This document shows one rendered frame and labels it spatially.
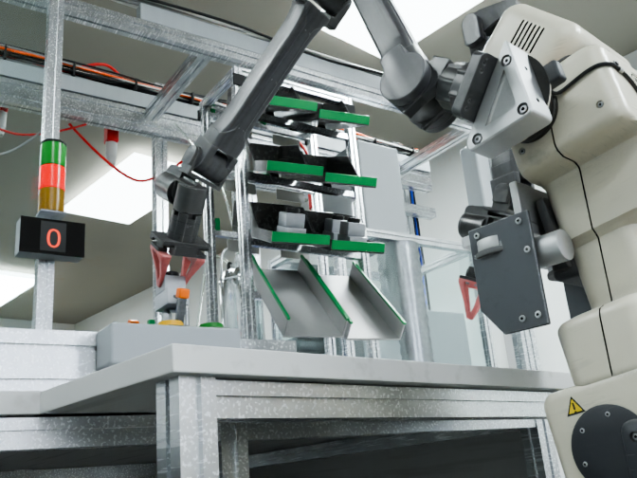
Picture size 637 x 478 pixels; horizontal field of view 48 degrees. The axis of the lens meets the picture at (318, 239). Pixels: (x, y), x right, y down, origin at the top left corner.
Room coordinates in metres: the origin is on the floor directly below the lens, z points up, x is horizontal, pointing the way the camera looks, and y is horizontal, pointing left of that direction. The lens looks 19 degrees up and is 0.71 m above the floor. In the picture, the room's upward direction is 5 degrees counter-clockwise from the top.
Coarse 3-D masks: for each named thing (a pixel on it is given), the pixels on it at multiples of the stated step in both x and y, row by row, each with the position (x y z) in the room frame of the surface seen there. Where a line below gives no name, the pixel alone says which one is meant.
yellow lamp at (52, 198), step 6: (42, 192) 1.28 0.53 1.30; (48, 192) 1.28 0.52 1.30; (54, 192) 1.28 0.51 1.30; (60, 192) 1.29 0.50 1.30; (42, 198) 1.28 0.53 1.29; (48, 198) 1.28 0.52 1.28; (54, 198) 1.28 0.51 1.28; (60, 198) 1.29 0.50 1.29; (42, 204) 1.28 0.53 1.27; (48, 204) 1.28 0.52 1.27; (54, 204) 1.28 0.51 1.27; (60, 204) 1.29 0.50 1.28; (54, 210) 1.28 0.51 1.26; (60, 210) 1.29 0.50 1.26
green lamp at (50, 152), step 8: (48, 144) 1.28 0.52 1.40; (56, 144) 1.28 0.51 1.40; (40, 152) 1.29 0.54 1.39; (48, 152) 1.28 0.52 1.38; (56, 152) 1.28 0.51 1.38; (64, 152) 1.30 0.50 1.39; (40, 160) 1.29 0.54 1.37; (48, 160) 1.28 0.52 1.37; (56, 160) 1.28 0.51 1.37; (64, 160) 1.30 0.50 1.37
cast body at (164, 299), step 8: (168, 272) 1.30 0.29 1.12; (176, 272) 1.31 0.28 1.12; (168, 280) 1.29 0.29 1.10; (176, 280) 1.30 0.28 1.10; (184, 280) 1.31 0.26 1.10; (160, 288) 1.30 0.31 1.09; (168, 288) 1.28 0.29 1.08; (160, 296) 1.30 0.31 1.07; (168, 296) 1.28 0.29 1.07; (160, 304) 1.30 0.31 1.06; (168, 304) 1.29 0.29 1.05; (160, 312) 1.35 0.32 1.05
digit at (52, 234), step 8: (48, 224) 1.27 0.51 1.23; (56, 224) 1.28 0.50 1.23; (64, 224) 1.29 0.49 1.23; (48, 232) 1.27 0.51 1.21; (56, 232) 1.28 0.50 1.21; (64, 232) 1.29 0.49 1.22; (40, 240) 1.27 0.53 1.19; (48, 240) 1.28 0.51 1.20; (56, 240) 1.28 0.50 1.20; (64, 240) 1.29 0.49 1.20; (40, 248) 1.27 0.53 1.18; (48, 248) 1.28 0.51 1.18; (56, 248) 1.28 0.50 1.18; (64, 248) 1.29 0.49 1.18
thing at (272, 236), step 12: (252, 204) 1.60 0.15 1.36; (264, 204) 1.61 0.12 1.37; (276, 204) 1.62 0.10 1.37; (252, 216) 1.47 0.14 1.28; (264, 216) 1.62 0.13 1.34; (276, 216) 1.64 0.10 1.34; (252, 228) 1.48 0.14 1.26; (264, 228) 1.64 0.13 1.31; (276, 228) 1.65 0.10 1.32; (264, 240) 1.41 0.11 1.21; (276, 240) 1.38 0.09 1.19; (288, 240) 1.39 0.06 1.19; (300, 240) 1.40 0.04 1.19; (312, 240) 1.41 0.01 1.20; (324, 240) 1.43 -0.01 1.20
